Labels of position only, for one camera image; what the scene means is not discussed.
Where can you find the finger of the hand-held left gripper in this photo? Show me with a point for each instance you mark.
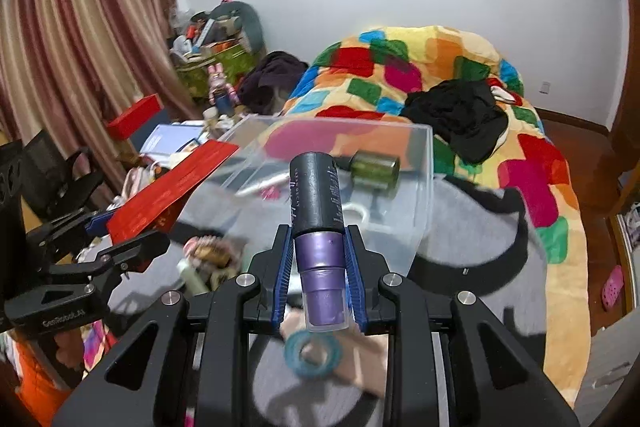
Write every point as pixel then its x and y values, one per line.
pixel 95 222
pixel 140 249

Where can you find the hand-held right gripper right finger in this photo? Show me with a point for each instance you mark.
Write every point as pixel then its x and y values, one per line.
pixel 353 278

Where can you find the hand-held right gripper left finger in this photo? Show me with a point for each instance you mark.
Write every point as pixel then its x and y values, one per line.
pixel 285 268

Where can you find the purple lipstick with black cap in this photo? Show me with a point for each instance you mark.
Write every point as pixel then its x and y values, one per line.
pixel 319 252

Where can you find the clear plastic storage box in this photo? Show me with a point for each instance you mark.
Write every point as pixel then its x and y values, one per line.
pixel 402 227

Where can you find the black office chair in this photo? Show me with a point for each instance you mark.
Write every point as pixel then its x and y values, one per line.
pixel 50 172

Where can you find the pale green tube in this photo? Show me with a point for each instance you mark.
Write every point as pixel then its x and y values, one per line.
pixel 194 278

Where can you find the long red envelope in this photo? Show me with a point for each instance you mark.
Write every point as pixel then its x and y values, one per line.
pixel 170 194

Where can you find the white plastic hook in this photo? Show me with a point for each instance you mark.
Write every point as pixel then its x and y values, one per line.
pixel 357 213

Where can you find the brown cosmetic compact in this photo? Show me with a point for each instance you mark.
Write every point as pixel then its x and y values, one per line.
pixel 215 254

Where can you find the beige packet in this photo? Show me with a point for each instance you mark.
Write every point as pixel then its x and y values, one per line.
pixel 365 362

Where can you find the green glass jar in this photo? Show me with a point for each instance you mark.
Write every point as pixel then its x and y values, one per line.
pixel 375 173

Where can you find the blue notebook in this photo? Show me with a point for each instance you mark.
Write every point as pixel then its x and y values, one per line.
pixel 167 139

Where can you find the red box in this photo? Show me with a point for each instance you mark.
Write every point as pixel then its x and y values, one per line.
pixel 135 117

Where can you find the grey cloth with black stripe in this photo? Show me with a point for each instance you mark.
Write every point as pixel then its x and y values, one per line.
pixel 480 247

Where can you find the white cup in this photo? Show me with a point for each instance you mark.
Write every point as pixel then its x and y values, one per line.
pixel 211 118

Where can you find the orange cloth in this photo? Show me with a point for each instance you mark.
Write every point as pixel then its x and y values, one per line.
pixel 42 382

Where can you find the pink plush rabbit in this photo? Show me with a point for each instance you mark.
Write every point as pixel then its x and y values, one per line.
pixel 218 82

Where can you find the dark purple clothing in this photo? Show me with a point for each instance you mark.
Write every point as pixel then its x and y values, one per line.
pixel 272 77

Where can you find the black clothing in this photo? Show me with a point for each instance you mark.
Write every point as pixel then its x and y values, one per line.
pixel 457 117

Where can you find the striped pink curtain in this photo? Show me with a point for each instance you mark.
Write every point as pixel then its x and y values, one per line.
pixel 80 22

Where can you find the green gift box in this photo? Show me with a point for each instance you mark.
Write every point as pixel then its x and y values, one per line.
pixel 222 62

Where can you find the colourful patchwork blanket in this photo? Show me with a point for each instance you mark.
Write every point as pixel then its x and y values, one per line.
pixel 535 177

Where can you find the pink clog shoe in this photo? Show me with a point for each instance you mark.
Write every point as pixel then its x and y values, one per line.
pixel 613 288

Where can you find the white wall socket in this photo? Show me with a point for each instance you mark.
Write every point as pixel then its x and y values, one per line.
pixel 546 87

